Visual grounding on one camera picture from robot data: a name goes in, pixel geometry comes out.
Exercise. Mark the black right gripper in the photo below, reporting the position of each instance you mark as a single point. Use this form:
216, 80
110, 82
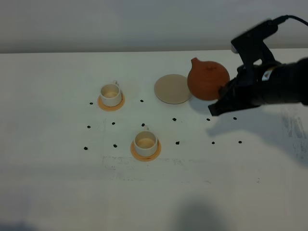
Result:
273, 83

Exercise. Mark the brown clay teapot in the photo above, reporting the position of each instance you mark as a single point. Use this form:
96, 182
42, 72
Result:
206, 78

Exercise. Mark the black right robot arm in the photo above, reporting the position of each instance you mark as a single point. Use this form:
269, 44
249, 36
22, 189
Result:
270, 83

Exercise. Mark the beige teapot saucer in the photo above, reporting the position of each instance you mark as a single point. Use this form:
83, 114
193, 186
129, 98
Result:
172, 89

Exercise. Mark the near white teacup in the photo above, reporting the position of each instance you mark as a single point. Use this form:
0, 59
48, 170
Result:
145, 143

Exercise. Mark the white teacup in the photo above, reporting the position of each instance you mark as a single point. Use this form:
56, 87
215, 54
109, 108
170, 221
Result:
145, 143
110, 94

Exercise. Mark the near orange coaster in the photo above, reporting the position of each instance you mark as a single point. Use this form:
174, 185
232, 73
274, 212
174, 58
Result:
145, 158

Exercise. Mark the orange coaster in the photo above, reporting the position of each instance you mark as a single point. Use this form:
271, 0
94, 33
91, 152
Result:
107, 108
145, 158

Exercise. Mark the far white teacup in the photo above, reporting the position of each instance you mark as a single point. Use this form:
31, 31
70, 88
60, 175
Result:
110, 94

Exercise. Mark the far orange coaster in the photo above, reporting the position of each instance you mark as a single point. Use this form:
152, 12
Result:
107, 108

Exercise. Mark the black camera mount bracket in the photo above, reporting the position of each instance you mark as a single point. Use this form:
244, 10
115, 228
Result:
251, 47

